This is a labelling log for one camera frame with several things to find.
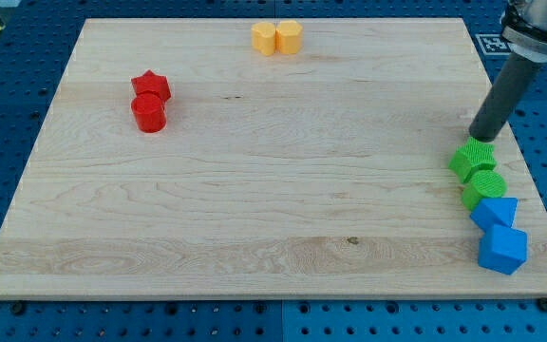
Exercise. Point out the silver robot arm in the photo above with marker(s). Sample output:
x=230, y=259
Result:
x=524, y=27

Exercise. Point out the light wooden board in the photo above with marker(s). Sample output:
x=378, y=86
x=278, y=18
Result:
x=317, y=175

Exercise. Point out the black board stop bolt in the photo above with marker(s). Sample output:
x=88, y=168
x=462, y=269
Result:
x=542, y=304
x=17, y=308

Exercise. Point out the yellow heart block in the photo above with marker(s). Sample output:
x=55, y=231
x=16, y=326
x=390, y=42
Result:
x=263, y=37

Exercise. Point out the yellow hexagon block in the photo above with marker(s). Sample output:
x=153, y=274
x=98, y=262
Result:
x=288, y=37

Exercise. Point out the red cylinder block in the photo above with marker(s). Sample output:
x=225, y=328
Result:
x=148, y=110

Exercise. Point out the red star block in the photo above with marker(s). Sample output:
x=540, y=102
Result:
x=153, y=83

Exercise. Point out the green star block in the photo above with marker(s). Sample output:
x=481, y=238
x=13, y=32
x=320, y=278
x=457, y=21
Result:
x=472, y=157

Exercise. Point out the green cylinder block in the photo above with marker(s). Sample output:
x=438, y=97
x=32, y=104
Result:
x=485, y=184

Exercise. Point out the blue triangle block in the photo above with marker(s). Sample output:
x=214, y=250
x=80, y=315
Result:
x=498, y=211

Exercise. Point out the blue cube block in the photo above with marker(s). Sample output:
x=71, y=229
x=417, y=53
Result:
x=503, y=249

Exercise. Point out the white fiducial marker tag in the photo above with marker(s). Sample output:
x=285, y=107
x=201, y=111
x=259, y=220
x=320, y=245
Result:
x=491, y=44

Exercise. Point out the grey cylindrical pointer rod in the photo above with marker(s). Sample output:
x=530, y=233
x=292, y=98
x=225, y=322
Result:
x=501, y=100

